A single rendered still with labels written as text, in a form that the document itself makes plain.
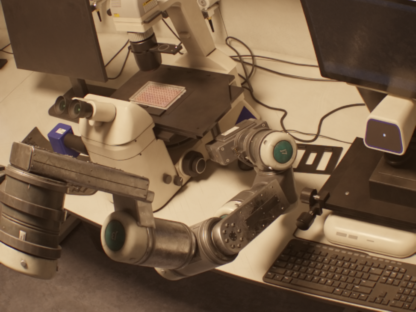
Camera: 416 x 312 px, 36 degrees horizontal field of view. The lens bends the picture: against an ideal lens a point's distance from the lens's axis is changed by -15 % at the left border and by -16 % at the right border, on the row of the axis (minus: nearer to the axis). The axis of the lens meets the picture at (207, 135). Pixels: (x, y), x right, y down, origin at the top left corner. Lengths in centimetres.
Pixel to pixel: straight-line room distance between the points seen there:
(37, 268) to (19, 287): 193
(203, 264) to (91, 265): 164
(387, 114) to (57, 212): 73
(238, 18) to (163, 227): 125
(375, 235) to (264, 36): 102
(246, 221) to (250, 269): 29
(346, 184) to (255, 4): 87
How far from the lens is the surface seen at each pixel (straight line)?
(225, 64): 198
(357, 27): 143
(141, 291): 272
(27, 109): 258
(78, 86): 237
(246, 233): 133
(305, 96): 211
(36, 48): 233
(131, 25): 177
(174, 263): 126
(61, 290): 286
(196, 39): 195
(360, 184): 160
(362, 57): 148
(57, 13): 214
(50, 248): 106
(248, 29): 237
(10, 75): 294
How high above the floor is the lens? 191
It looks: 34 degrees down
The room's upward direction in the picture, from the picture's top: 17 degrees counter-clockwise
